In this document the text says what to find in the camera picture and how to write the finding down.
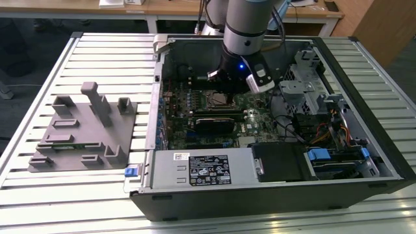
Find CPU socket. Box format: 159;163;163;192
207;90;242;109

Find metal drive cage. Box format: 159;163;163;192
278;50;329;115

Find green motherboard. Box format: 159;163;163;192
159;78;285;151

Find black graphics card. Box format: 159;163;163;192
194;117;235;135

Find grey case hinge block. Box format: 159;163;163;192
153;34;171;54

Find black plastic shroud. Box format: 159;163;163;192
253;143;322;183

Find hard disk in blue carrier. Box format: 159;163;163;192
306;149;362;180

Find silver power supply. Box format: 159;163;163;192
139;149;261;193

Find large white box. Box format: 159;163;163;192
99;0;126;9

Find wooden cabinet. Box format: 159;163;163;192
331;0;416;70

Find grey parts rack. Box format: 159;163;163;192
29;81;139;173

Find black PC case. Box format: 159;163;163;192
122;34;416;222

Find green RAM stick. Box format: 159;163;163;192
53;143;101;149

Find wooden desk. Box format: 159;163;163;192
0;0;346;34

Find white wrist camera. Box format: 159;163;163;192
246;62;274;94

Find coloured wire bundle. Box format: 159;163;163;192
313;109;354;147

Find silver disk bay frame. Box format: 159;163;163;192
317;94;383;178

